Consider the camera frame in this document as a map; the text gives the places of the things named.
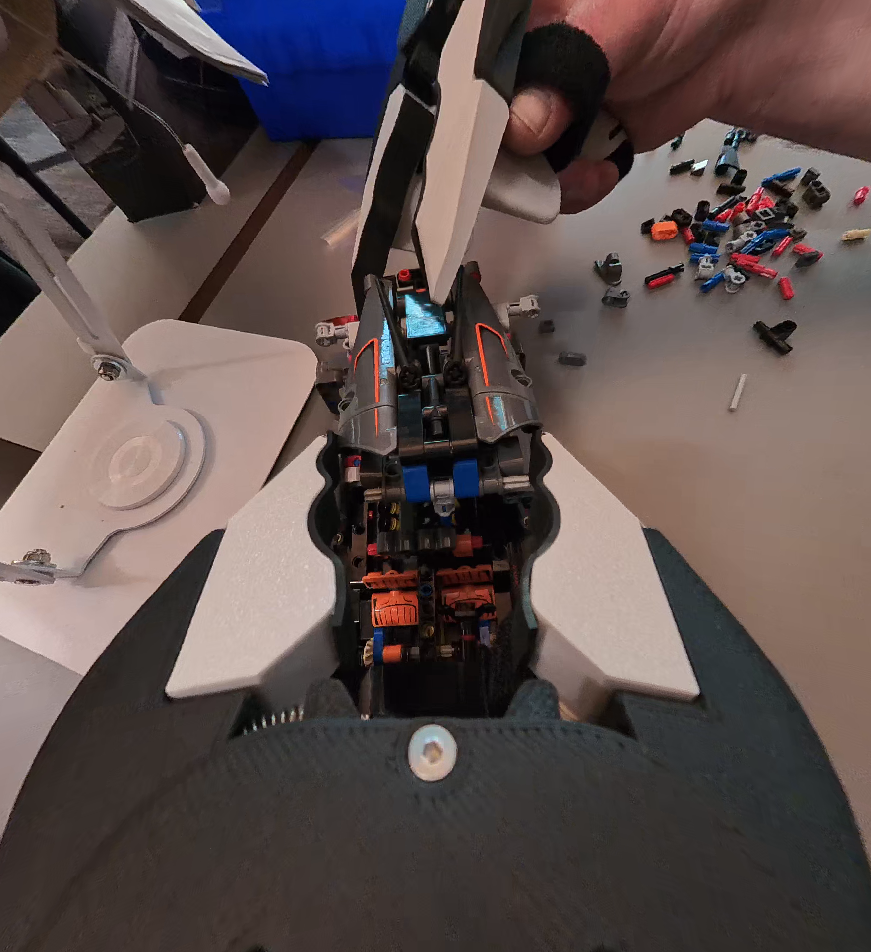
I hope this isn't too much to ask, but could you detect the blue storage bin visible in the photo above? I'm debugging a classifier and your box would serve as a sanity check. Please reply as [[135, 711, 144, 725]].
[[197, 0, 407, 144]]

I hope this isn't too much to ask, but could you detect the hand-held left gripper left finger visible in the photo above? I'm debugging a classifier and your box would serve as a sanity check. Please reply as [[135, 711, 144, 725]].
[[165, 433, 368, 721]]

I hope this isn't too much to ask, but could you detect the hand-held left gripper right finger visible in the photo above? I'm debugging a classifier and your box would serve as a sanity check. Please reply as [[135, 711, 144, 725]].
[[521, 433, 703, 721]]

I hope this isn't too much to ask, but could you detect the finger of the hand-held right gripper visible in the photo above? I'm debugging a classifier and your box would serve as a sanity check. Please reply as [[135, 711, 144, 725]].
[[412, 0, 514, 302], [350, 45, 445, 298]]

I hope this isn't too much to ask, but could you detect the pile of loose lego pieces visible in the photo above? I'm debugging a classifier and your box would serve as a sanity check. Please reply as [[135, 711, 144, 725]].
[[592, 128, 871, 309]]

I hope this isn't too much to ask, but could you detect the small black grey lego subassembly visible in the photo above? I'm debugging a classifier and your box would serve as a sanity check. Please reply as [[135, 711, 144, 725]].
[[315, 260, 546, 514]]

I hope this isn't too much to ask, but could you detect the person's right hand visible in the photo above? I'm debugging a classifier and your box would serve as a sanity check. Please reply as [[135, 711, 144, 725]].
[[502, 0, 871, 217]]

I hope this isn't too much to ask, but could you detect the black box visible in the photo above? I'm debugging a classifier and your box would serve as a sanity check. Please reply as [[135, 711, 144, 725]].
[[56, 15, 258, 224]]

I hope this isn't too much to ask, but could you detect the lego instruction booklet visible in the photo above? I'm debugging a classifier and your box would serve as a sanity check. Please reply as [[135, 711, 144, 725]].
[[119, 0, 270, 88]]

